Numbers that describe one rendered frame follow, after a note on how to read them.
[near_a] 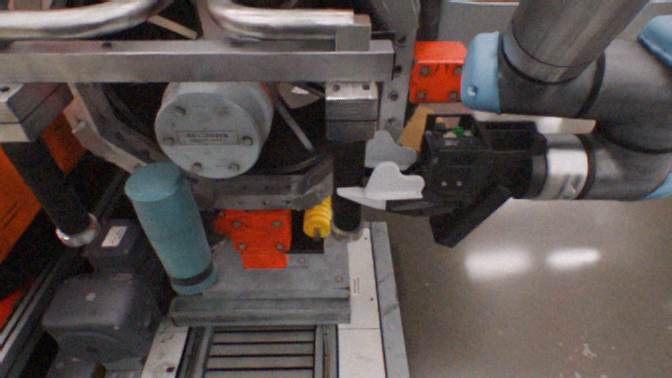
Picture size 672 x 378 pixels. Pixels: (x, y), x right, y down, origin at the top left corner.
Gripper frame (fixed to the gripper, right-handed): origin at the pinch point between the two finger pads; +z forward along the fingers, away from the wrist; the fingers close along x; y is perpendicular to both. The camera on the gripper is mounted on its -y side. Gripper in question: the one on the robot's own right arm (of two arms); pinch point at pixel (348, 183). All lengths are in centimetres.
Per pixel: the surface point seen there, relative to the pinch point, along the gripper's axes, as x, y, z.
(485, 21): -42, 3, -28
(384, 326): -22, -75, -13
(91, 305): -11, -42, 52
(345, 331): -21, -75, -2
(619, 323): -27, -83, -87
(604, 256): -53, -83, -96
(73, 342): -5, -48, 55
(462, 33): -42.2, 1.1, -23.8
